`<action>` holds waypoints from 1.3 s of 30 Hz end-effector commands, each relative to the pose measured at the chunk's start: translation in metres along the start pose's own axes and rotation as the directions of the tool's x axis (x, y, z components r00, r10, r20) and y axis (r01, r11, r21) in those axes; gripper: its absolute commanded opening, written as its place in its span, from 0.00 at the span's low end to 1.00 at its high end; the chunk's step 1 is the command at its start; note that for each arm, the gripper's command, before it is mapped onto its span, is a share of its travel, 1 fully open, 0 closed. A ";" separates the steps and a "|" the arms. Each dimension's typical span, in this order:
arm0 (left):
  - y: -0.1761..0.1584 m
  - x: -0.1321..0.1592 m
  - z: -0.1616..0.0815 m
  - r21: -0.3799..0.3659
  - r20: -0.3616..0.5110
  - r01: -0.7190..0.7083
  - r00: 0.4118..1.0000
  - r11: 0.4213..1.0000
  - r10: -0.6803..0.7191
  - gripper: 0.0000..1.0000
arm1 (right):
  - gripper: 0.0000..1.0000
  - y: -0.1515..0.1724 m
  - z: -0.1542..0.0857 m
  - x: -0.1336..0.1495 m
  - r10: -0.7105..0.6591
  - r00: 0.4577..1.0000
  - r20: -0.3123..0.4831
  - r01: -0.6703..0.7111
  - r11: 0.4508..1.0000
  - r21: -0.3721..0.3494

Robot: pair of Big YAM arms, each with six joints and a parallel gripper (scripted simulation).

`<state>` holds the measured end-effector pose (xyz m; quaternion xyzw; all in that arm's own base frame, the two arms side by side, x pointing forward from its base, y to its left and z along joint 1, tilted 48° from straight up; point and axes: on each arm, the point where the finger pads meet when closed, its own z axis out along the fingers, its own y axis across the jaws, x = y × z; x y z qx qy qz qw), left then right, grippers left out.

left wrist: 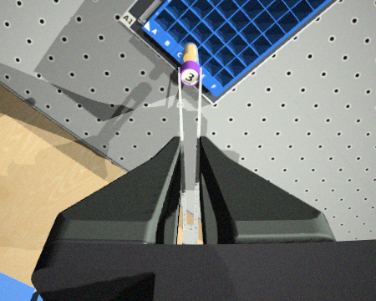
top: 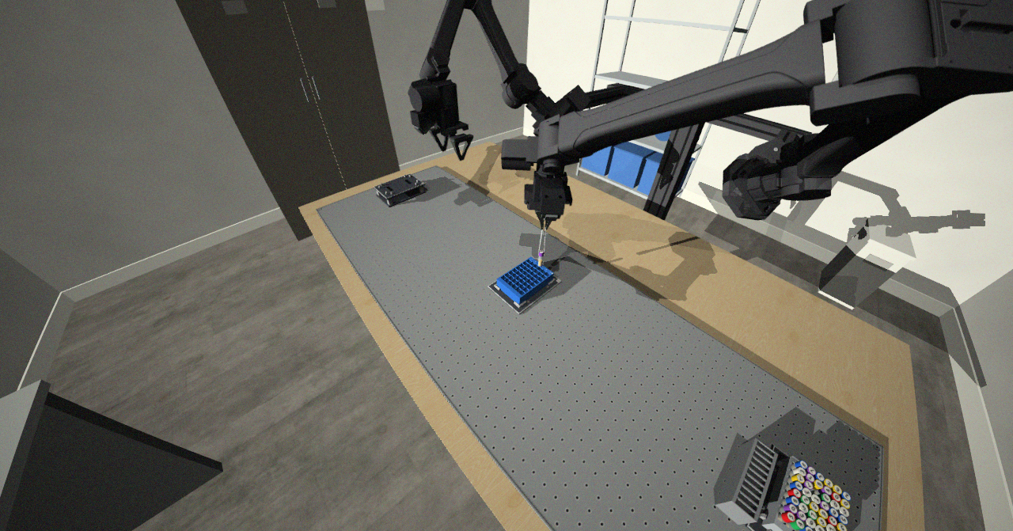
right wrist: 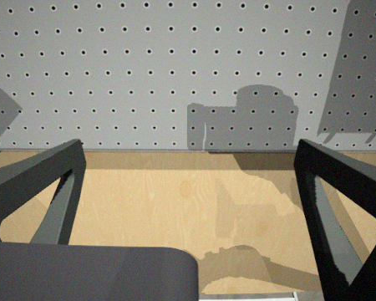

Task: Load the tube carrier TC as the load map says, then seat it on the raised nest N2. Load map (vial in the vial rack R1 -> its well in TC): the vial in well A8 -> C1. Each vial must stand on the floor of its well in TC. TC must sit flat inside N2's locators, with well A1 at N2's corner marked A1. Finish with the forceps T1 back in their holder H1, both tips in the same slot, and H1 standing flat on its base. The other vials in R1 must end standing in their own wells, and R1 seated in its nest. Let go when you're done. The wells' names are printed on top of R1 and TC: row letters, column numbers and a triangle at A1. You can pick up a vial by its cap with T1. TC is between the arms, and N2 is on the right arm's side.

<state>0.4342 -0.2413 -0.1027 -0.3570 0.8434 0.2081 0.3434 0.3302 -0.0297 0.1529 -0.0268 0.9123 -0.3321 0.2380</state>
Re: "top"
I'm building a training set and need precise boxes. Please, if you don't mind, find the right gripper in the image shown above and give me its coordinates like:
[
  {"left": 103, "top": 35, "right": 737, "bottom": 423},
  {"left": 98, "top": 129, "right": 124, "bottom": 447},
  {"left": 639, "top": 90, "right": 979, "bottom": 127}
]
[{"left": 428, "top": 104, "right": 473, "bottom": 161}]

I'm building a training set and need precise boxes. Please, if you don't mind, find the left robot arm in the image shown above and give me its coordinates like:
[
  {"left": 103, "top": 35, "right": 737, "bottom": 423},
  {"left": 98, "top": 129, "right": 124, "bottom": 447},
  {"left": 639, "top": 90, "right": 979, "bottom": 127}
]
[{"left": 501, "top": 0, "right": 1013, "bottom": 221}]

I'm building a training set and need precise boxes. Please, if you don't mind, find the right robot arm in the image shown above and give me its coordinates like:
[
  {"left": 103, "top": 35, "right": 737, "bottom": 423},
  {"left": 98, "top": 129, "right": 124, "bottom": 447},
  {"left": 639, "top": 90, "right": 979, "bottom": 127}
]
[{"left": 408, "top": 0, "right": 565, "bottom": 135}]

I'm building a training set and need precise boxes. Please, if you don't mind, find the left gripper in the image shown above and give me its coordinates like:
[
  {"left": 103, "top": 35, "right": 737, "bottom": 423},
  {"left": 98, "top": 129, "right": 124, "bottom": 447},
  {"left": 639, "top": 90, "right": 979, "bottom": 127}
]
[{"left": 524, "top": 171, "right": 573, "bottom": 229}]

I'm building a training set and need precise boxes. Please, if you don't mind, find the blue tube carrier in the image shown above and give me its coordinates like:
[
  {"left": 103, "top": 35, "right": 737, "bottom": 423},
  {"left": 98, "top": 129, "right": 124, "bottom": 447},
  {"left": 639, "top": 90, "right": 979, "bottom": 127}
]
[{"left": 497, "top": 257, "right": 554, "bottom": 305}]

